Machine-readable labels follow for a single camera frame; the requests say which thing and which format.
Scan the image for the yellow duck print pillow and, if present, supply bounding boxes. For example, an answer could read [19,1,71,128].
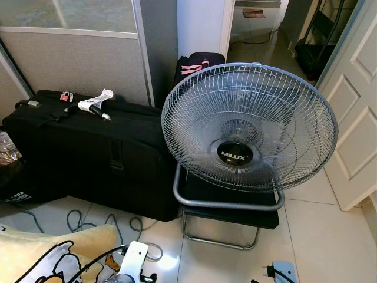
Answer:
[0,224,121,283]

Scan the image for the black stool chrome legs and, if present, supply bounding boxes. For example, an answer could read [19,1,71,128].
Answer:
[178,171,280,251]

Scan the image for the grey Milux floor fan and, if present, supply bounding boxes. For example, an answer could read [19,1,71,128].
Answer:
[161,62,339,212]

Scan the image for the large black fabric case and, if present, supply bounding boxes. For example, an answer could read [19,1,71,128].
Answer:
[2,90,182,223]

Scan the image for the black bag white print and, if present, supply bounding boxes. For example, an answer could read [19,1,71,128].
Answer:
[0,158,68,205]

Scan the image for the white panelled door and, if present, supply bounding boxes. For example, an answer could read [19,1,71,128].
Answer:
[316,0,377,212]

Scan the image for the white paper luggage tag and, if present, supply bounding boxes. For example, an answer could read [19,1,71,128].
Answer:
[78,88,114,121]

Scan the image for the clear plastic bag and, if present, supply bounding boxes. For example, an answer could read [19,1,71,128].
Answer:
[0,131,23,166]

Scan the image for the black wheeled cart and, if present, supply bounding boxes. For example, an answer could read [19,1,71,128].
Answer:
[295,0,357,81]

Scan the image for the black pink backpack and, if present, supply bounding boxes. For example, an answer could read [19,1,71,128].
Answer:
[173,52,226,90]

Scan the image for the grey frosted glass partition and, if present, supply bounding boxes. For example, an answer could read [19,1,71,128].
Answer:
[0,0,155,107]

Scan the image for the brown door mat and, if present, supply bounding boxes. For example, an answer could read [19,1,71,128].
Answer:
[242,7,266,19]

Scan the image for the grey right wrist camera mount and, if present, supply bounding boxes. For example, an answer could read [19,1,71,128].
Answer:
[272,261,299,283]

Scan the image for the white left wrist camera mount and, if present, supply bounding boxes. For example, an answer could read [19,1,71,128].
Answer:
[118,241,150,278]

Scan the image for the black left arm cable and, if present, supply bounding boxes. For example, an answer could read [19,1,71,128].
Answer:
[66,245,128,283]

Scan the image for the grey floor cable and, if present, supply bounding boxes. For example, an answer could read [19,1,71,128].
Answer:
[65,209,164,262]

